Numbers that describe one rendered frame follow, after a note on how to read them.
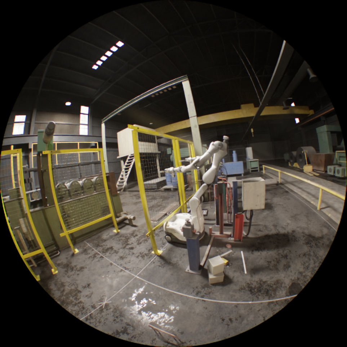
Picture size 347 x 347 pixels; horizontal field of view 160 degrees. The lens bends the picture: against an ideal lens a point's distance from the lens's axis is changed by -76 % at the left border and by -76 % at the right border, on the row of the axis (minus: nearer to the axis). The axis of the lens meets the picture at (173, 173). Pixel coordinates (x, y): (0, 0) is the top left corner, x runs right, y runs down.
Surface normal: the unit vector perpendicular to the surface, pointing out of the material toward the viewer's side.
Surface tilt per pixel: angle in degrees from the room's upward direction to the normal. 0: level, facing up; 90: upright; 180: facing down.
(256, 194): 90
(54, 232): 90
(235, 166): 90
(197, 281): 0
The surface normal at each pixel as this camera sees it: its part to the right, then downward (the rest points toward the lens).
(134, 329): -0.14, -0.99
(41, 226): 0.88, -0.08
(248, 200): -0.45, 0.13
